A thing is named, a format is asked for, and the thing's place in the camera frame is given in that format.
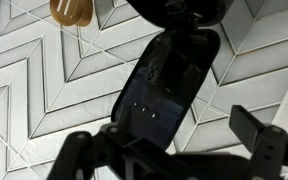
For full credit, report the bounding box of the slotted wooden spatula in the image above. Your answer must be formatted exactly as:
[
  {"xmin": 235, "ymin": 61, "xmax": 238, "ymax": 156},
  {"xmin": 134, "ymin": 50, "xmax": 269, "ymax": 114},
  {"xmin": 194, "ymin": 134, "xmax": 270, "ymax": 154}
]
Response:
[{"xmin": 49, "ymin": 0, "xmax": 87, "ymax": 28}]

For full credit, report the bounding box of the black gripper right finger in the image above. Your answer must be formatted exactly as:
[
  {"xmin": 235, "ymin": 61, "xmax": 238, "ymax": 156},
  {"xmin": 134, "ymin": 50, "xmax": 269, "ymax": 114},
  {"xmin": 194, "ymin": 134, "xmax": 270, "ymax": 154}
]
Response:
[{"xmin": 228, "ymin": 104, "xmax": 288, "ymax": 180}]

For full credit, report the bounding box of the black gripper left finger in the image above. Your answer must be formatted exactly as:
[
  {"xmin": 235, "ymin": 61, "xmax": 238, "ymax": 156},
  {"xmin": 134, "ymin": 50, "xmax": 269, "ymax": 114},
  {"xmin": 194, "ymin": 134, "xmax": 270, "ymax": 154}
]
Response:
[{"xmin": 45, "ymin": 103, "xmax": 198, "ymax": 180}]

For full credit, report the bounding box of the wooden spoon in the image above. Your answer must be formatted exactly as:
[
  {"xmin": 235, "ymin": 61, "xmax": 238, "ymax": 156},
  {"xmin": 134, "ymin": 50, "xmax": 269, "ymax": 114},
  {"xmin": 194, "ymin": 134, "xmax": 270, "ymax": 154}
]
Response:
[{"xmin": 75, "ymin": 0, "xmax": 96, "ymax": 27}]

